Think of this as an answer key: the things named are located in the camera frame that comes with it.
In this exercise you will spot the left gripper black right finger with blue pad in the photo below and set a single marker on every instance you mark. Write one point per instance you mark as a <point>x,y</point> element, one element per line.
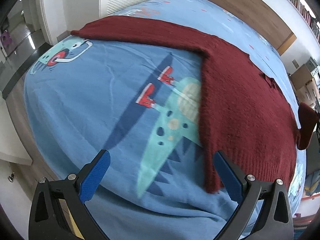
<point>274,220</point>

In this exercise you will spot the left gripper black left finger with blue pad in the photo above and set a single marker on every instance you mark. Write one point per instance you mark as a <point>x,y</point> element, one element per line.
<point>47,220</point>

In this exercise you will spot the dark red knitted sweater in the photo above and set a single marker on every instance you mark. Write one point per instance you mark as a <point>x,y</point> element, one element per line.
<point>242,110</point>

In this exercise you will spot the white bedside table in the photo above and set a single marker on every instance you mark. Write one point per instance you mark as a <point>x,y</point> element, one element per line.
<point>11,147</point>

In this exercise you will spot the blue cartoon monster bedsheet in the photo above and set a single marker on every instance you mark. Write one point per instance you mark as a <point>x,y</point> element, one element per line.
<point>139,102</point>

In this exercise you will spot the row of books on shelf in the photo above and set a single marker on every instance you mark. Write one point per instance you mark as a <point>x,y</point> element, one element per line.
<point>308,16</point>

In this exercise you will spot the wooden headboard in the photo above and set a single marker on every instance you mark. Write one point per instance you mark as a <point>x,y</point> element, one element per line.
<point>259,16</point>

